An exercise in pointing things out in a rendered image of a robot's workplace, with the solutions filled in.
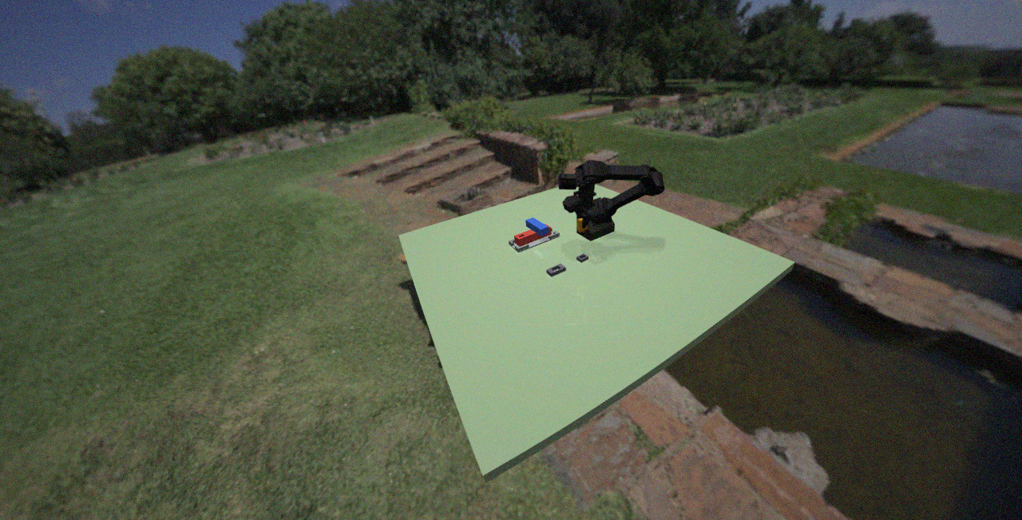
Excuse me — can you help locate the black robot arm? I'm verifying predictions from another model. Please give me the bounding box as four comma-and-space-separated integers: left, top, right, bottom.
559, 160, 664, 226

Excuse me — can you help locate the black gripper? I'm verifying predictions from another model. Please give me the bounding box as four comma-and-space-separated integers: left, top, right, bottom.
576, 189, 606, 228

